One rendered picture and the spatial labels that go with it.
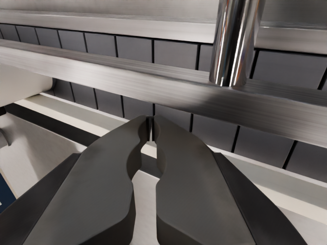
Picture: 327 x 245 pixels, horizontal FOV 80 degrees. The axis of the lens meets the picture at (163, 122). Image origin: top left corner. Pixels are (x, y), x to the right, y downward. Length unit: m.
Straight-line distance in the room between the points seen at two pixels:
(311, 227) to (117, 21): 0.29
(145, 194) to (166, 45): 0.19
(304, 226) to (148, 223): 0.20
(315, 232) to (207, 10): 0.26
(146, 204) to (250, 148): 0.17
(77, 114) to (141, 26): 0.11
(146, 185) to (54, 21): 0.21
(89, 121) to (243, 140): 0.14
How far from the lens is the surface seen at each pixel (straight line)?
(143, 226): 0.35
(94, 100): 0.24
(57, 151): 0.38
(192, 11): 0.21
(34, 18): 0.28
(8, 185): 0.58
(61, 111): 0.23
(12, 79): 0.25
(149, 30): 0.17
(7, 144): 0.55
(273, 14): 0.19
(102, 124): 0.19
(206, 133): 0.17
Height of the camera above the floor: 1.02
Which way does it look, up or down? 49 degrees down
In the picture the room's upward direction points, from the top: 133 degrees counter-clockwise
